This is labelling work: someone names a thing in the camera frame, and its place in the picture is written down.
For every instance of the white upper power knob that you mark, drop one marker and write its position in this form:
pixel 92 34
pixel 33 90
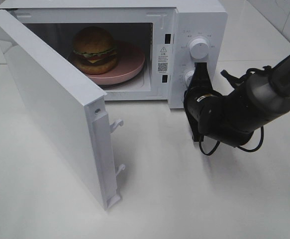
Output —
pixel 199 47

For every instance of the white timer knob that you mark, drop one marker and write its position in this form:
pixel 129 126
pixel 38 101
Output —
pixel 188 77

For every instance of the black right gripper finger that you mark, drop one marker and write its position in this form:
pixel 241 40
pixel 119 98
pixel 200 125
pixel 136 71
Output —
pixel 201 72

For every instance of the pink round plate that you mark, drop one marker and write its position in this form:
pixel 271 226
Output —
pixel 130 62

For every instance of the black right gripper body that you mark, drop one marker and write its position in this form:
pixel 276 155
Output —
pixel 198 90

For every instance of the white microwave oven body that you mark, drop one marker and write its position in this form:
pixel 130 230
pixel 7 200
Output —
pixel 173 34

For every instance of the burger with lettuce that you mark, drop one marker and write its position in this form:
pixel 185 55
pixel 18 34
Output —
pixel 94 51

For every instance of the white microwave door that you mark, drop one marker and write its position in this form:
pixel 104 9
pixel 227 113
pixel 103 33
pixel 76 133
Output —
pixel 55 112

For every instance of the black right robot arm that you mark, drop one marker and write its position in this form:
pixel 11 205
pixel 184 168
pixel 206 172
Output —
pixel 259 97

